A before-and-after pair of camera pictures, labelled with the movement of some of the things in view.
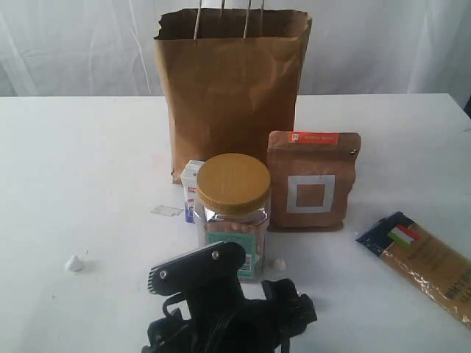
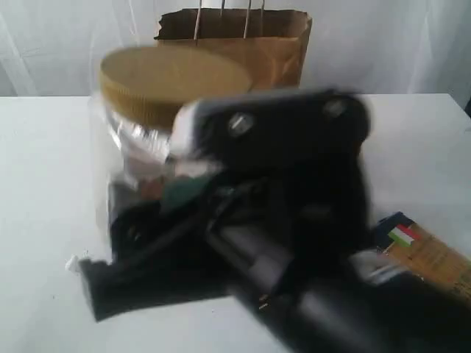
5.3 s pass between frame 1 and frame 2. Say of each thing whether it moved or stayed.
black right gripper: moved
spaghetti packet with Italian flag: stayed
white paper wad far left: stayed
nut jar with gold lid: moved
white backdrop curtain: stayed
